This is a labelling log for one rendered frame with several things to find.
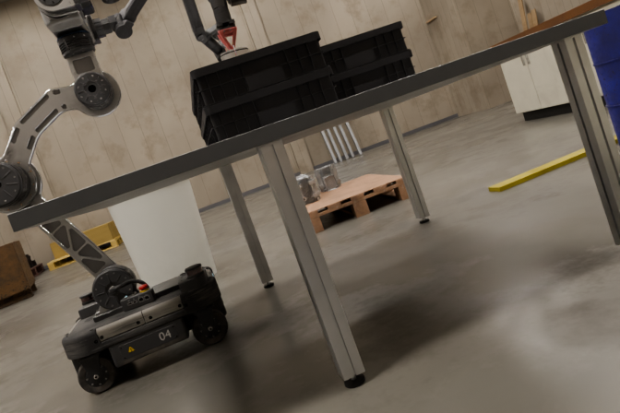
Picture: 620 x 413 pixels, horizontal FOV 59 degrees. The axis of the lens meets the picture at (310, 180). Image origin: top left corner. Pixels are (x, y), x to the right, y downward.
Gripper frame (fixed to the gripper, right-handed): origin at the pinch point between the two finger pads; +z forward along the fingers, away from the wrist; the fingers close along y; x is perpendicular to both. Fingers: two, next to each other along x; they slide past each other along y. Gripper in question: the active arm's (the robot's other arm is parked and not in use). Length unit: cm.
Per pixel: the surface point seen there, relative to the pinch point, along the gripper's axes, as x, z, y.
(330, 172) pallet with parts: -81, 85, 279
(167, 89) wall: 57, -100, 996
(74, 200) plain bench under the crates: 50, 34, -74
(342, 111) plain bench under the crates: -15, 32, -70
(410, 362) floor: -15, 99, -70
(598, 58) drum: -194, 43, 63
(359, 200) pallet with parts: -74, 99, 177
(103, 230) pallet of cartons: 240, 133, 872
